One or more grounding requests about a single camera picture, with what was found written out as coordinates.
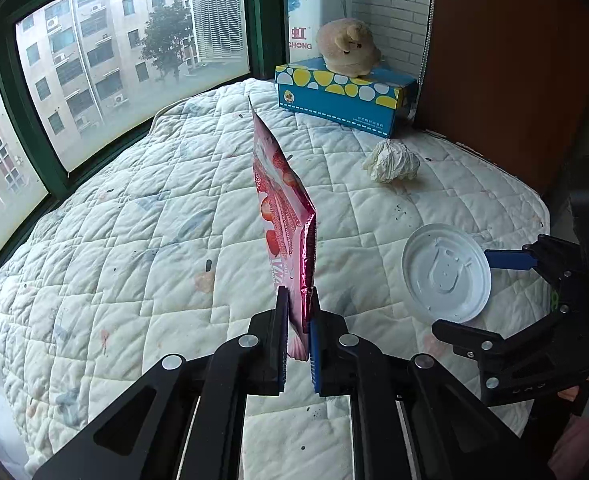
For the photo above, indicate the white quilted mattress pad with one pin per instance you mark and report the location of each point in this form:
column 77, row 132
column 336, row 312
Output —
column 163, row 251

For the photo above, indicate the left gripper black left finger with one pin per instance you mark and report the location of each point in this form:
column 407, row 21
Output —
column 183, row 419

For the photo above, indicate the white tissue ball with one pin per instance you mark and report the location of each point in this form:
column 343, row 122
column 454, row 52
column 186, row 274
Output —
column 391, row 160

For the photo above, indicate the beige plush toy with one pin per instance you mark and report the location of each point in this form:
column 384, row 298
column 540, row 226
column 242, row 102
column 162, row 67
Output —
column 348, row 47

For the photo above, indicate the white plastic cup lid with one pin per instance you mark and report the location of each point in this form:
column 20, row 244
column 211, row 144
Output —
column 446, row 275

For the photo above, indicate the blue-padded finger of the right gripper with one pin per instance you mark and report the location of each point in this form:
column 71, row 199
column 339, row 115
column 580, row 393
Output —
column 519, row 260
column 468, row 341

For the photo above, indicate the blue yellow-dotted tissue box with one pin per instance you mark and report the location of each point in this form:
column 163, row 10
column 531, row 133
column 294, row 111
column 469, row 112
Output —
column 372, row 103

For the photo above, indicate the pink strawberry snack wrapper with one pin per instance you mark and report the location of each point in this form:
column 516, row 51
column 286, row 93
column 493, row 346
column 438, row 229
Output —
column 289, row 219

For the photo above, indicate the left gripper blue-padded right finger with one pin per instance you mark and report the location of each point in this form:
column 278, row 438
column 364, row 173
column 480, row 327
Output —
column 412, row 419

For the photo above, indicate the brown wooden wardrobe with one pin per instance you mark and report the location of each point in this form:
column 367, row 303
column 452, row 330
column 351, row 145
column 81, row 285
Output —
column 510, row 80

